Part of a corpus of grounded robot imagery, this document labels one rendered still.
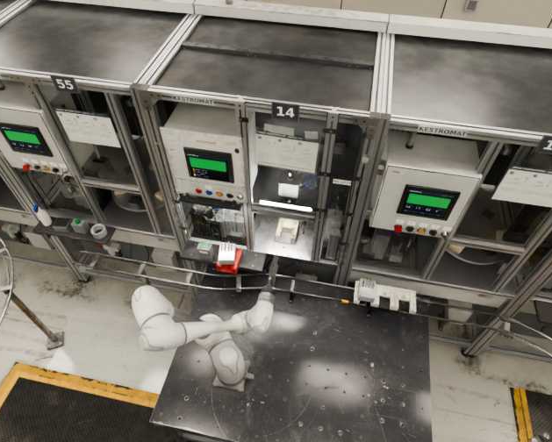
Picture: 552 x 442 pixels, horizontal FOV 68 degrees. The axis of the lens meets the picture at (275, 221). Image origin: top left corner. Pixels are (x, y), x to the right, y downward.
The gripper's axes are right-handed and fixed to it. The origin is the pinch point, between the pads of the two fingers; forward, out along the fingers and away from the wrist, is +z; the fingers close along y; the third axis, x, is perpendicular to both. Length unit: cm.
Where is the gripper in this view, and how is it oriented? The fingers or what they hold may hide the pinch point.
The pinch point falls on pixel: (275, 264)
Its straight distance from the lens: 233.8
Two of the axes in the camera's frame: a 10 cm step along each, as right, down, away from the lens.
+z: 2.0, -7.5, 6.3
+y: 0.0, -6.4, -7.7
